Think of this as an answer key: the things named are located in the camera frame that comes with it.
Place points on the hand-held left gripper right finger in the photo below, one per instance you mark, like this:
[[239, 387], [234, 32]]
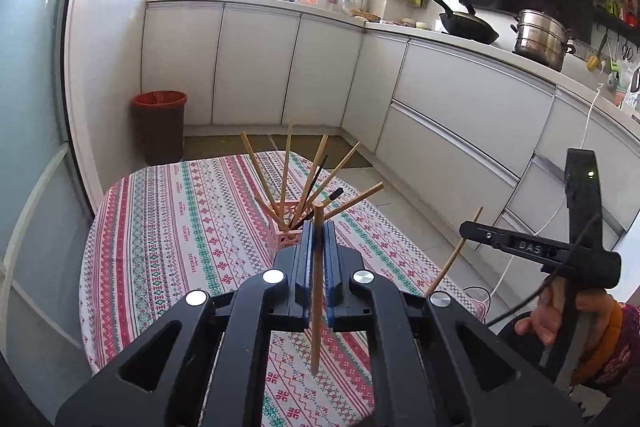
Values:
[[330, 267]]

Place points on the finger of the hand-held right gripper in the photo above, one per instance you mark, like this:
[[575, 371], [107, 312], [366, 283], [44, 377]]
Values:
[[515, 244]]

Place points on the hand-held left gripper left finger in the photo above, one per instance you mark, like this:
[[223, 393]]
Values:
[[307, 267]]

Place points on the pink lattice utensil holder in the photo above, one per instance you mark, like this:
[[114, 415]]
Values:
[[285, 239]]

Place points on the tan wooden chopstick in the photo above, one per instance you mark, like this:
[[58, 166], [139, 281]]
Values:
[[446, 264], [316, 347]]

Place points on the bunch of wooden chopsticks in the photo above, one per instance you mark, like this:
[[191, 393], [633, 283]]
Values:
[[360, 197]]

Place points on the person's right forearm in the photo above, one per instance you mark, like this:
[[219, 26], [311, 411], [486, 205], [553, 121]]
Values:
[[620, 347]]

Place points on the person's right hand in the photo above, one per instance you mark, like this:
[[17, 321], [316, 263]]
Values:
[[542, 317]]

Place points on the olive floor mat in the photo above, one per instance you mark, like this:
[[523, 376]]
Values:
[[350, 157], [215, 147]]

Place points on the patterned striped tablecloth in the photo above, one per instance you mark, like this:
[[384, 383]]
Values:
[[175, 232]]

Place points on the yellow hanging brush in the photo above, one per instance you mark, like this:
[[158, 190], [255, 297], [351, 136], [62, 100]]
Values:
[[593, 62]]

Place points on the white base cabinet under stove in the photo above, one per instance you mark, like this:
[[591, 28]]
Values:
[[460, 107]]

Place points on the hanging scissors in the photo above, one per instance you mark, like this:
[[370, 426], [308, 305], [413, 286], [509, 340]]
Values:
[[626, 52]]

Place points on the steel steamer pot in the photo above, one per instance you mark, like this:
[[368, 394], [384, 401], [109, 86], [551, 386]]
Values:
[[542, 39]]

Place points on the red lined trash bin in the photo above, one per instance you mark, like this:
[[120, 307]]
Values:
[[160, 132]]

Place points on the white base cabinet under window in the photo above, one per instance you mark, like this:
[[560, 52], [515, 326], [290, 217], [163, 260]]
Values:
[[255, 67]]

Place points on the black wok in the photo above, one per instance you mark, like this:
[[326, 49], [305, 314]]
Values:
[[470, 29]]

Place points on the white kettle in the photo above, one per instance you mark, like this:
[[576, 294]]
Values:
[[361, 2]]

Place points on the glass sliding door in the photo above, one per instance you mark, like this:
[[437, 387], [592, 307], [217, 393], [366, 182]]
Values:
[[30, 132]]

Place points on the wall shelf with bottles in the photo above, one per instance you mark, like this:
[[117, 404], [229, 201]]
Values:
[[617, 9]]

